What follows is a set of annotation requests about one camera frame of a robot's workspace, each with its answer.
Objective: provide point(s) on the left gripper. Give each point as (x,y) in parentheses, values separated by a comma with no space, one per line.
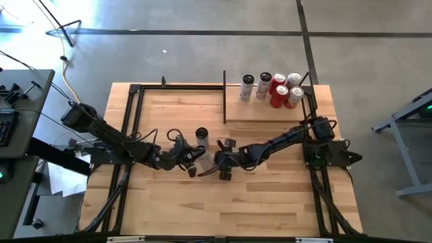
(179,157)

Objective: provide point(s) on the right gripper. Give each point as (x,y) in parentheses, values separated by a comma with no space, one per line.
(225,158)

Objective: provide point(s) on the white label strip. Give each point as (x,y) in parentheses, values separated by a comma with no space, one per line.
(314,240)
(125,239)

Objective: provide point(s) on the black aluminium table frame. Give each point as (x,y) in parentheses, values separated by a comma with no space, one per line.
(182,87)

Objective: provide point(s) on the red soda can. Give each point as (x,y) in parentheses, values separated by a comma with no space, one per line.
(277,83)

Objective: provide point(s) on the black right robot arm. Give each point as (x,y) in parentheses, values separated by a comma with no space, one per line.
(270,146)

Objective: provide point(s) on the black clamp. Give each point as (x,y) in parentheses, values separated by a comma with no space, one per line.
(11,94)
(32,87)

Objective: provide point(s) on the white slim Celsius can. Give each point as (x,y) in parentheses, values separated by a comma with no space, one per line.
(202,138)
(263,86)
(246,88)

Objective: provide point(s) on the black diagonal frame strut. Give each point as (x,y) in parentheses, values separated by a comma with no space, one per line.
(108,202)
(332,207)

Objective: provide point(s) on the black device green light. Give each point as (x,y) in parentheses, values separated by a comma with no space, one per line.
(428,108)
(2,171)

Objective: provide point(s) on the white paper sheets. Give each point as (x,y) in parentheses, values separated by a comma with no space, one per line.
(65,179)

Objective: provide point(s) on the black caster wheel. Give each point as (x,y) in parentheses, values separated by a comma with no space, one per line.
(37,223)

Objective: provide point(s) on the black tripod stand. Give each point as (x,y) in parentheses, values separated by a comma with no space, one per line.
(59,27)

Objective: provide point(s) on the pink and white soda can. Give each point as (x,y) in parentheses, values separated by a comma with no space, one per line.
(294,97)
(293,80)

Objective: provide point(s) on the black desk support beam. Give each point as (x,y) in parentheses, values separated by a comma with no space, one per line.
(57,158)

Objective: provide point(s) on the black keyboard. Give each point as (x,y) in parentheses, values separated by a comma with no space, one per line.
(6,127)

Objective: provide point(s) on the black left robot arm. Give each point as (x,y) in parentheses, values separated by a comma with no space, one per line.
(111,138)

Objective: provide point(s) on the grey metal workbench frame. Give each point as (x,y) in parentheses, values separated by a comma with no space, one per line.
(406,162)

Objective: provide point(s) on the black frame bracket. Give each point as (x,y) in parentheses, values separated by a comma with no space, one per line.
(163,81)

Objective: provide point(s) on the red Coke can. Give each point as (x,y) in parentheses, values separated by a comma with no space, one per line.
(279,96)

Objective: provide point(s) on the dark grey desk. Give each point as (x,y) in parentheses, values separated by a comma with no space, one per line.
(27,101)

